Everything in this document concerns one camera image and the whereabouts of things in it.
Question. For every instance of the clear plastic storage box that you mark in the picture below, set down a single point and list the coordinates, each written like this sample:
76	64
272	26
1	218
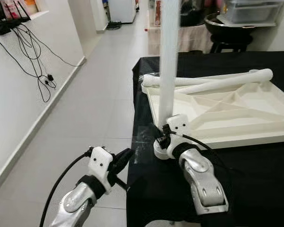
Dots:
251	12

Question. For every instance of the white plastic table top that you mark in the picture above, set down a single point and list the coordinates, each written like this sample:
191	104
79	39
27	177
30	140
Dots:
236	118

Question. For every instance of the crinkled clear tape patch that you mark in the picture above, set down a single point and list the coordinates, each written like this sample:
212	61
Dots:
143	144

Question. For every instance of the small black floor item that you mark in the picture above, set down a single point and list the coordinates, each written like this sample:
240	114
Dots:
114	25

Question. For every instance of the beige towel cloth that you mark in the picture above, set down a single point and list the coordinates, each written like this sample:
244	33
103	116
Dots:
194	38

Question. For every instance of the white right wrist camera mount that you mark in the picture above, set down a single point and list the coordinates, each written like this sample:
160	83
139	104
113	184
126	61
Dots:
177	124

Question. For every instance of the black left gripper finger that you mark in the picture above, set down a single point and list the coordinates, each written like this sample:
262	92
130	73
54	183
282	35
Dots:
119	158
125	163

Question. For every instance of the black round basin stand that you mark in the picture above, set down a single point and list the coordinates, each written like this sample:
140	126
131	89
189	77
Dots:
229	35

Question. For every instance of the black router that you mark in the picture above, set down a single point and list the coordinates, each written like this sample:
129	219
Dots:
4	23

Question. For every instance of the red patterned box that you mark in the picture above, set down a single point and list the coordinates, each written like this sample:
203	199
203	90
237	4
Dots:
157	12

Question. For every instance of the white appliance cabinet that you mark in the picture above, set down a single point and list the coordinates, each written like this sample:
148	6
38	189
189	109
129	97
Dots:
122	10

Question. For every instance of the white plastic table leg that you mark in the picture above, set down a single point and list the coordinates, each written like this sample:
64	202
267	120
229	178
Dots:
169	47
227	81
151	80

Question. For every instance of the black bag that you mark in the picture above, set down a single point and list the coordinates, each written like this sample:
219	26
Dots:
194	14

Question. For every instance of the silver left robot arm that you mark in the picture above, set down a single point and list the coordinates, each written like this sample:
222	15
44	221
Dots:
78	203

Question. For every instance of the black tablecloth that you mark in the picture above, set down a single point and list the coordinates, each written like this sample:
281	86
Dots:
255	189

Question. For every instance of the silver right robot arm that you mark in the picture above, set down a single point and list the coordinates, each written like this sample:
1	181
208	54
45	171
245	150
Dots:
203	184

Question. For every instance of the small black power adapter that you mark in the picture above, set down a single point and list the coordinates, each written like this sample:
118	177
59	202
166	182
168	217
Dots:
50	77

